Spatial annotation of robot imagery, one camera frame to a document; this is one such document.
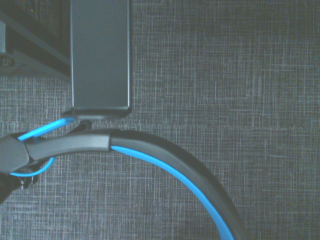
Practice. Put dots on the black and blue headphones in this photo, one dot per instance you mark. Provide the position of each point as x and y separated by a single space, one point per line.
175 160

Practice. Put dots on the dark side table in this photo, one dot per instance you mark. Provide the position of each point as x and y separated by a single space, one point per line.
37 45

